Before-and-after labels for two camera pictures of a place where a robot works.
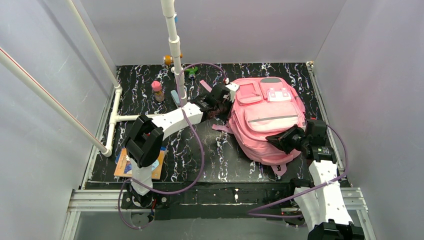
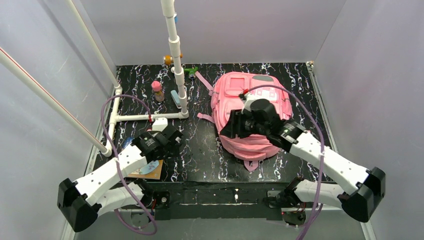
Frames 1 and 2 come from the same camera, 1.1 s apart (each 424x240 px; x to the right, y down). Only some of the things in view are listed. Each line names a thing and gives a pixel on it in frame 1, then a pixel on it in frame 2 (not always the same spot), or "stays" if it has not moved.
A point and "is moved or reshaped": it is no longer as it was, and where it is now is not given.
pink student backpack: [261, 107] is moved or reshaped
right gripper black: [286, 139] -> [234, 124]
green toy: [191, 72] stays
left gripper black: [218, 108] -> [173, 137]
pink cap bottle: [159, 96] stays
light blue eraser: [175, 98] stays
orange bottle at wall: [168, 60] stays
